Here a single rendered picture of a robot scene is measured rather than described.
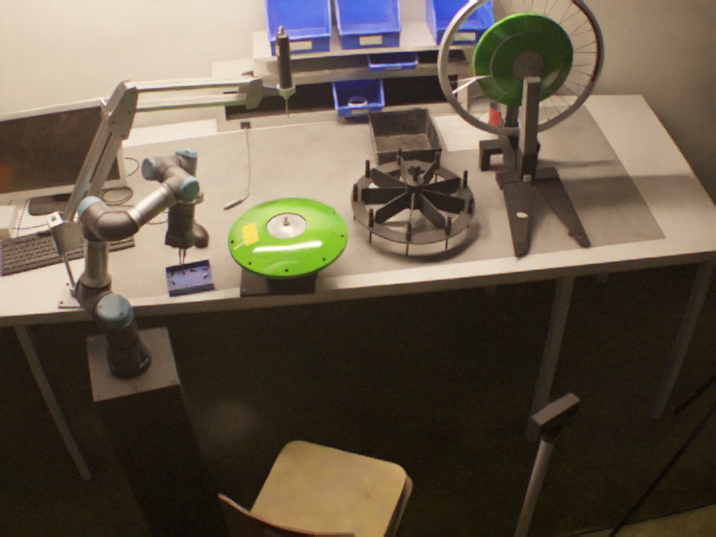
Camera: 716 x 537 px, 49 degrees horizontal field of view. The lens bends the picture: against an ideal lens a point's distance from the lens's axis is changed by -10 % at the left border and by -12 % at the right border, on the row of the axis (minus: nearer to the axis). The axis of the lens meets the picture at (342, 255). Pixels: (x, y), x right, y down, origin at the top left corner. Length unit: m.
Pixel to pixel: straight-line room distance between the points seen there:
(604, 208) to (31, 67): 2.01
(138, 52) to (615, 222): 1.68
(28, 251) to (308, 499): 1.12
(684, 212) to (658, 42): 0.83
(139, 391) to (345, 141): 1.14
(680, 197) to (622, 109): 0.54
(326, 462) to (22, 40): 1.77
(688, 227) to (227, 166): 1.50
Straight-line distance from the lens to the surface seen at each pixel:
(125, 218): 2.09
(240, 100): 2.32
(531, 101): 2.45
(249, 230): 2.27
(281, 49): 2.33
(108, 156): 2.24
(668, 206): 2.76
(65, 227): 2.28
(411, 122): 2.88
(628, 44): 3.27
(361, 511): 2.23
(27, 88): 3.14
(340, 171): 2.74
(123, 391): 2.26
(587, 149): 2.94
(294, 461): 2.33
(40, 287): 2.53
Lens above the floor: 2.52
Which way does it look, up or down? 41 degrees down
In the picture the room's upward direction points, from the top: 3 degrees counter-clockwise
